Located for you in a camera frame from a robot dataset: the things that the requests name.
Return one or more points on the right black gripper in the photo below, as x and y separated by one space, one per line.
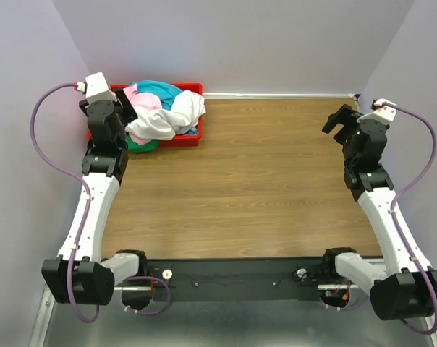
344 118

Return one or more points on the white t shirt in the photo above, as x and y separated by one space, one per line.
162 124

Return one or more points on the green t shirt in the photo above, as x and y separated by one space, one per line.
134 147

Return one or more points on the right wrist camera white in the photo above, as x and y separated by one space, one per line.
383 111

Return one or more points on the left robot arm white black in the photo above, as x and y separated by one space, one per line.
78 273

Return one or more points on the pink t shirt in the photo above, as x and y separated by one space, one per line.
146 100

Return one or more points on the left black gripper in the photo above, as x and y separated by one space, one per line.
126 105

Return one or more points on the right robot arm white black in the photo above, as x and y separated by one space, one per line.
407 285

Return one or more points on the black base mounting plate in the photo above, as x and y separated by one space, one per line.
240 279

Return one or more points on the red plastic bin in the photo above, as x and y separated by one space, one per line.
187 139

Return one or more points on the teal t shirt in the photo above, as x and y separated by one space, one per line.
164 91

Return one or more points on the aluminium frame rail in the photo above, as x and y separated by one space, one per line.
57 325

